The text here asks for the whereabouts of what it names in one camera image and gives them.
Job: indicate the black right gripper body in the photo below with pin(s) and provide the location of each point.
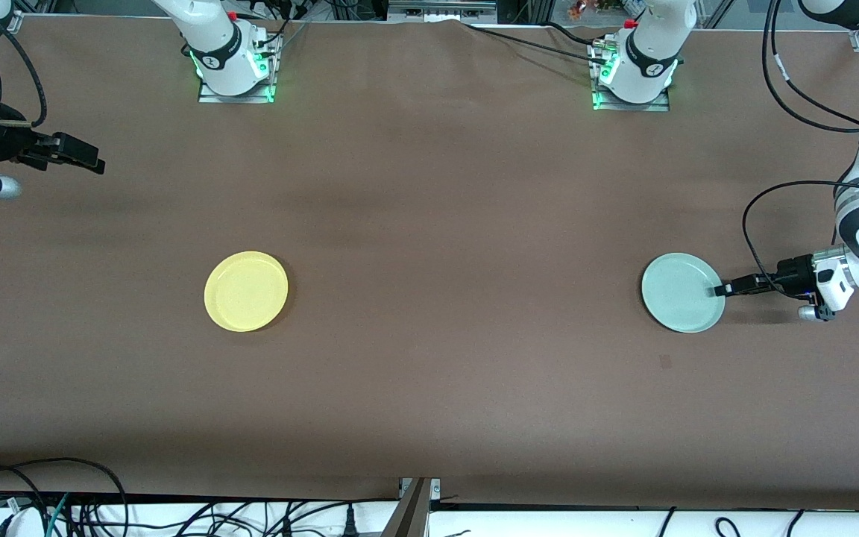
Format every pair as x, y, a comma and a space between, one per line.
6, 140

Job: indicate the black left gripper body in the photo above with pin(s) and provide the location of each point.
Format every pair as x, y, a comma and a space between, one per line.
793, 275

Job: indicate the pale green round plate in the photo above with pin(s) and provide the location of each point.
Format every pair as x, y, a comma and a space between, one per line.
679, 292

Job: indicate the yellow round plate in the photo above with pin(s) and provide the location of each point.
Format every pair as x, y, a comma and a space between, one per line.
246, 291

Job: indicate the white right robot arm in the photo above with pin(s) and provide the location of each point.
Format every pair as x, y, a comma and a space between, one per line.
217, 45

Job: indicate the orange toy figure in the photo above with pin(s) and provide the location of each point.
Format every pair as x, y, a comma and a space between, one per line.
582, 7

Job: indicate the brown table cover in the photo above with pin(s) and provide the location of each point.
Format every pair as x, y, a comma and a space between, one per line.
370, 410

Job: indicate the aluminium profile strut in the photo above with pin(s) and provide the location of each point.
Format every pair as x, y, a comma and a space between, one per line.
413, 511

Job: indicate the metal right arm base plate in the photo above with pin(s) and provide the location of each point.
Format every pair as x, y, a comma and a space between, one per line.
236, 98

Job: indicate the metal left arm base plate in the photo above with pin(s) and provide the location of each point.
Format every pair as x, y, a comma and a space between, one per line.
631, 107

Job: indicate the aluminium frame bar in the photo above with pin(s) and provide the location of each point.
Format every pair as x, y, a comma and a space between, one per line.
441, 9

